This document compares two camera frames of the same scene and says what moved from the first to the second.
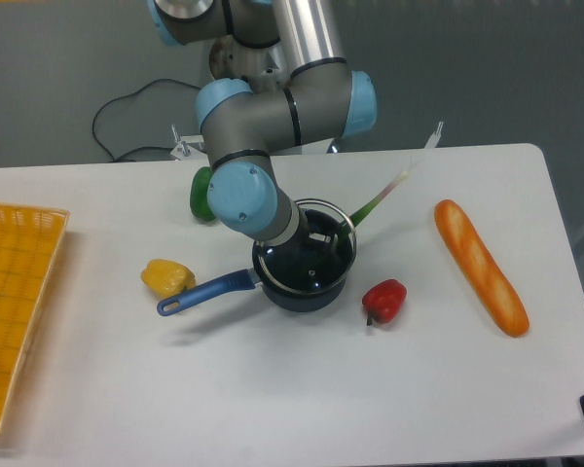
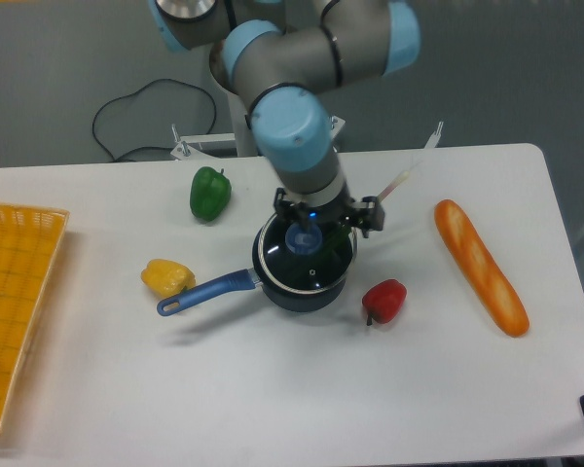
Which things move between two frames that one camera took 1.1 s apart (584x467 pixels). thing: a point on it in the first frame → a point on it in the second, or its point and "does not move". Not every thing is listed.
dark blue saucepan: [308, 274] does not move
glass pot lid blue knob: [318, 256] does not move
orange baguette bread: [498, 291] does not move
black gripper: [313, 232] → [369, 212]
